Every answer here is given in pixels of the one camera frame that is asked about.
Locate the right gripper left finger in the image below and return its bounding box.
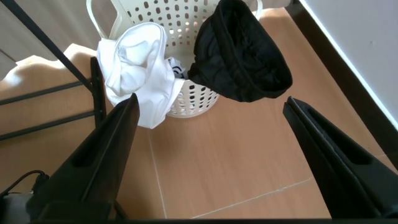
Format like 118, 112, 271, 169
25, 92, 141, 220

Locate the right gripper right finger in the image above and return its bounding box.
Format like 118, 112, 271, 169
282, 96, 398, 219

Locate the white printed t-shirt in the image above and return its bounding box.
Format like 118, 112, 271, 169
96, 22, 188, 130

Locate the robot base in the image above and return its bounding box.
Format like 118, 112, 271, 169
0, 192, 34, 224

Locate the black clothes rack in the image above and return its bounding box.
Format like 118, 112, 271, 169
0, 0, 108, 141

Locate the white laundry basket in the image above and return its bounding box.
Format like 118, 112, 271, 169
86, 0, 264, 119

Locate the beige curtain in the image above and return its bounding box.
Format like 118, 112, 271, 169
0, 0, 121, 80

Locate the black garment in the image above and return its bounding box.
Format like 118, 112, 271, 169
187, 0, 294, 103

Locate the black cable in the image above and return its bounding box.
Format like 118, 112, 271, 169
0, 169, 50, 200

